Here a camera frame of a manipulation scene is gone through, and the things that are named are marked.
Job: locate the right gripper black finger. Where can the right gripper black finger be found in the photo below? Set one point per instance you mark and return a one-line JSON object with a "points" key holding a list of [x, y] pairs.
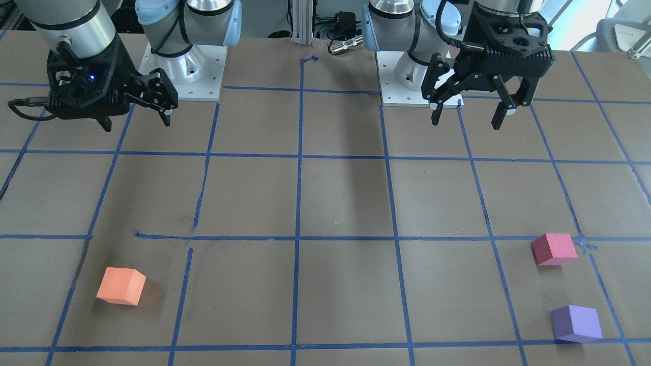
{"points": [[157, 92], [105, 123]]}

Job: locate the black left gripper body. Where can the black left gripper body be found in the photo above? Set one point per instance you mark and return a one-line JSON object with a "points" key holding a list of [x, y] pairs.
{"points": [[441, 64]]}

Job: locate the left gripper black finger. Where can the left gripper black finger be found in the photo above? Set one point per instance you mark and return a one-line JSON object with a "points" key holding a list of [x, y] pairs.
{"points": [[510, 102], [437, 95]]}

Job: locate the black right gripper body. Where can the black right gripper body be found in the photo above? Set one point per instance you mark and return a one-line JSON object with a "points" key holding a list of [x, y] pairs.
{"points": [[121, 70]]}

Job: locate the orange foam cube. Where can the orange foam cube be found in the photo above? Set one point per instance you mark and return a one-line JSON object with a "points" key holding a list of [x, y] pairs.
{"points": [[122, 286]]}

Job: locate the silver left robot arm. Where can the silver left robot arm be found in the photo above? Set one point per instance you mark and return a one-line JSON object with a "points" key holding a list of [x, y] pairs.
{"points": [[456, 46]]}

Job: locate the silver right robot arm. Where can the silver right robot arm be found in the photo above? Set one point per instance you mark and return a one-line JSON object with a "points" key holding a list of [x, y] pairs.
{"points": [[172, 28]]}

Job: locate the silver metal connector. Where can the silver metal connector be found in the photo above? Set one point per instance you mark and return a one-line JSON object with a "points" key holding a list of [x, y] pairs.
{"points": [[345, 45]]}

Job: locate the red foam cube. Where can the red foam cube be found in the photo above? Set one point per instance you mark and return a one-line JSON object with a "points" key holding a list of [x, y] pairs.
{"points": [[553, 249]]}

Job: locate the purple foam cube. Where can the purple foam cube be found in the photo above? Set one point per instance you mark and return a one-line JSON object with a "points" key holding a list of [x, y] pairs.
{"points": [[576, 324]]}

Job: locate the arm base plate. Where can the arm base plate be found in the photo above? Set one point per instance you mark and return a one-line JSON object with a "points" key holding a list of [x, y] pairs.
{"points": [[197, 75], [400, 79]]}

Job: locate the aluminium frame post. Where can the aluminium frame post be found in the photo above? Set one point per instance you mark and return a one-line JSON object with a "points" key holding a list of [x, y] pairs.
{"points": [[302, 19]]}

